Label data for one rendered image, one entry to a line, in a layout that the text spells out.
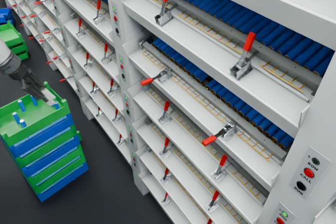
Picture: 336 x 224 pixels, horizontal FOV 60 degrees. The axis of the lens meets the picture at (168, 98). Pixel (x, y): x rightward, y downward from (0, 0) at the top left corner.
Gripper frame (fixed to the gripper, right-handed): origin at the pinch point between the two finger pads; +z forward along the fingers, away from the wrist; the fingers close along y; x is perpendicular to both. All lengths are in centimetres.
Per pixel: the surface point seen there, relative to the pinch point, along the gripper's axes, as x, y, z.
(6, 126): -23.2, 3.5, 0.2
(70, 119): -0.2, 2.1, 15.9
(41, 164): -23.5, 12.4, 23.8
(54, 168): -23.2, 10.0, 32.8
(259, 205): 63, 78, 11
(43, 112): -8.8, -1.3, 7.0
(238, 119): 68, 66, -10
